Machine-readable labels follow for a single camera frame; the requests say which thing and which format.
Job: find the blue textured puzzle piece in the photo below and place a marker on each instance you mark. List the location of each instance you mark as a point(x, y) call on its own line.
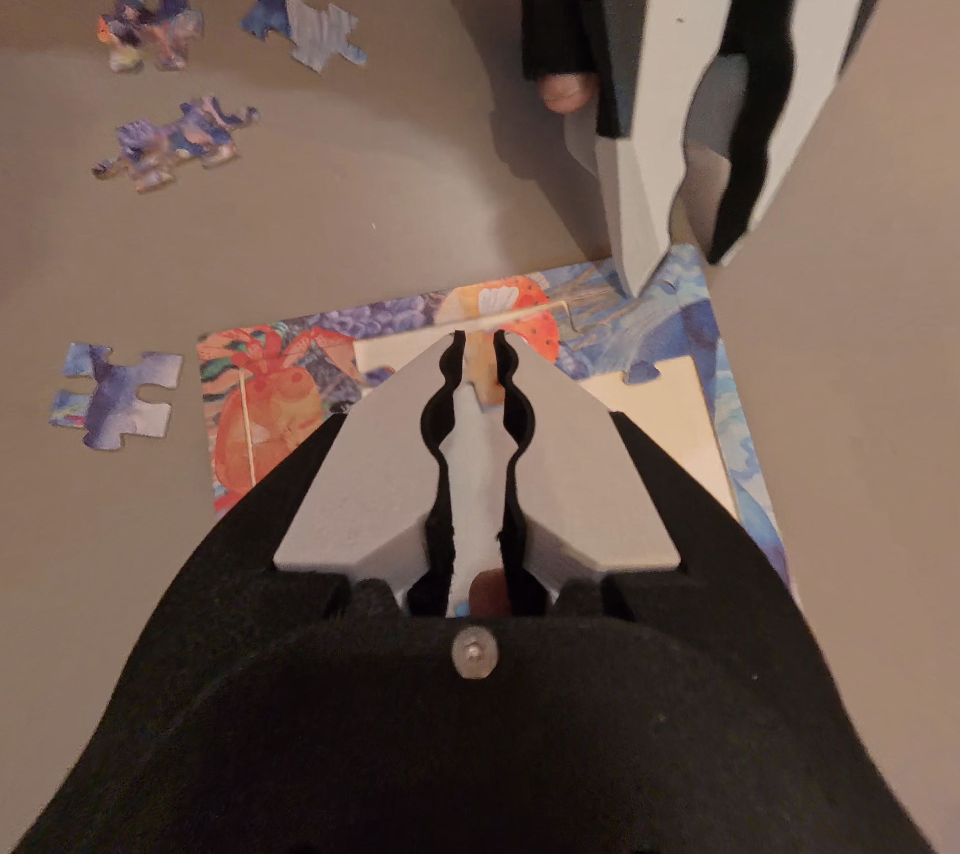
point(307, 25)

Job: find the person's right hand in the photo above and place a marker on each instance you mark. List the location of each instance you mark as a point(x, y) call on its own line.
point(489, 591)

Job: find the ocean jigsaw puzzle board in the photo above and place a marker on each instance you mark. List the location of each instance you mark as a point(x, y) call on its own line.
point(277, 404)

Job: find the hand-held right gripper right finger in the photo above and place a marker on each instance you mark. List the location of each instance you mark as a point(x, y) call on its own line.
point(592, 494)

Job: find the orange fish puzzle piece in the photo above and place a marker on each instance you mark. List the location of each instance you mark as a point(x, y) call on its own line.
point(536, 333)

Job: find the blue purple puzzle piece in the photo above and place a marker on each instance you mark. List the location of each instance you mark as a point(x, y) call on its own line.
point(112, 396)

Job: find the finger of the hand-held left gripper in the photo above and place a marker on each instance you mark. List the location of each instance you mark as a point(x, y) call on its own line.
point(832, 6)
point(660, 81)

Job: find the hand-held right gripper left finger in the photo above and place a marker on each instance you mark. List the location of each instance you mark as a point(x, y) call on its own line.
point(360, 494)

